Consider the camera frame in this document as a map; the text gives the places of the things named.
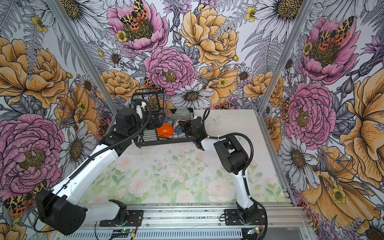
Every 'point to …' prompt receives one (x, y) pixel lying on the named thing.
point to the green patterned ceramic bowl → (182, 111)
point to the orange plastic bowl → (165, 130)
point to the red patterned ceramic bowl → (168, 113)
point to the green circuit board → (125, 230)
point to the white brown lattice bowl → (182, 117)
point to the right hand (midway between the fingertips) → (177, 123)
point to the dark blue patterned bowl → (178, 129)
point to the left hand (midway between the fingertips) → (158, 120)
